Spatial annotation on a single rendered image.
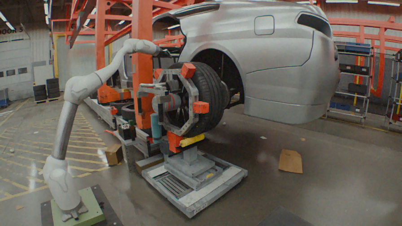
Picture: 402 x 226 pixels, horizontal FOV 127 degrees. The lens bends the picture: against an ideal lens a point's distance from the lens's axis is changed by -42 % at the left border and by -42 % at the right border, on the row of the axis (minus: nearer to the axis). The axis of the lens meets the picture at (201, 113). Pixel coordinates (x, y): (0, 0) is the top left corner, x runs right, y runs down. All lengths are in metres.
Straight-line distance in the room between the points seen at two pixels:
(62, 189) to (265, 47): 1.60
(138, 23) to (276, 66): 1.28
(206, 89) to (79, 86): 0.84
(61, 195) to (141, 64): 1.29
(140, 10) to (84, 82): 1.02
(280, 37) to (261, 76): 0.33
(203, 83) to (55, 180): 1.13
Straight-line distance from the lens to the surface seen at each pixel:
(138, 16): 1.81
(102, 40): 3.65
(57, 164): 1.25
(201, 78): 1.29
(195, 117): 1.29
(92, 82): 1.07
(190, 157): 1.71
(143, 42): 1.31
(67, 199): 1.13
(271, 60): 1.34
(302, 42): 1.30
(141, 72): 1.75
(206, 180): 1.64
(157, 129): 1.53
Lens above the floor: 1.13
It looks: 15 degrees down
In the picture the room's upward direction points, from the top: straight up
